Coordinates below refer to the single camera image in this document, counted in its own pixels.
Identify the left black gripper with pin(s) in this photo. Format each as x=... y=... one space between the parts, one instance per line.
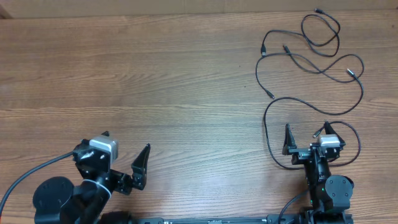
x=124 y=185

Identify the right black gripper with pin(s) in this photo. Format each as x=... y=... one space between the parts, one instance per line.
x=310 y=150

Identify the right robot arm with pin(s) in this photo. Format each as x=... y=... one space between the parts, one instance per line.
x=329 y=194

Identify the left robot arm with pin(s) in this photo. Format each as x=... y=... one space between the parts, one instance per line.
x=58 y=200

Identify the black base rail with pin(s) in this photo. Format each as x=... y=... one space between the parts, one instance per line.
x=214 y=220

